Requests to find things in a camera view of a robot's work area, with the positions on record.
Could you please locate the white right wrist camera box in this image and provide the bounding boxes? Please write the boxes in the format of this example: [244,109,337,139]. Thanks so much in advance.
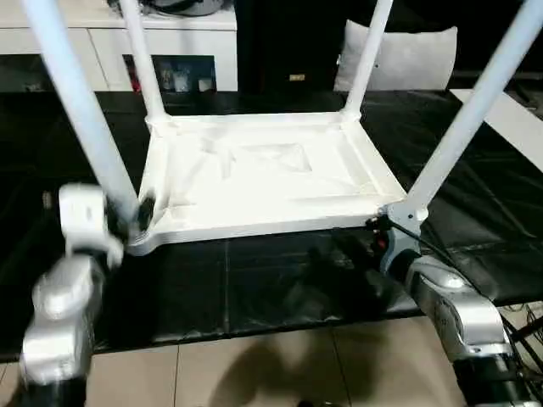
[379,202,430,275]

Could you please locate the grey pillow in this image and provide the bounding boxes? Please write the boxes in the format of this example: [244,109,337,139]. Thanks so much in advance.
[333,19,459,92]

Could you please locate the grey bag with black strap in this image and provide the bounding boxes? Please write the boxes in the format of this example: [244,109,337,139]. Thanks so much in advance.
[160,0,204,13]

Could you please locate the white sideboard with glass doors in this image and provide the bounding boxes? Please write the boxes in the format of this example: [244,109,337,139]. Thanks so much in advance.
[0,0,238,92]

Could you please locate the black cabinet with gold label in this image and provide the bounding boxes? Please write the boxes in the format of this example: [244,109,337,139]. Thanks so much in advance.
[235,0,354,95]

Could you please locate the loose floor cables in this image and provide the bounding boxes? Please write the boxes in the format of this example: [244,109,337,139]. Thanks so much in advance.
[500,303,543,382]

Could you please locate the white flat board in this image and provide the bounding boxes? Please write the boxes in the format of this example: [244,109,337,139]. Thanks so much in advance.
[449,88,543,176]

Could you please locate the black mat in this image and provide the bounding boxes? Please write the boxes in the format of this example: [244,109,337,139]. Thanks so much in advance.
[0,88,543,362]

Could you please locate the white plastic table top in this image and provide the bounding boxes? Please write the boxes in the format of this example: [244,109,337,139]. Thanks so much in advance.
[125,110,411,258]

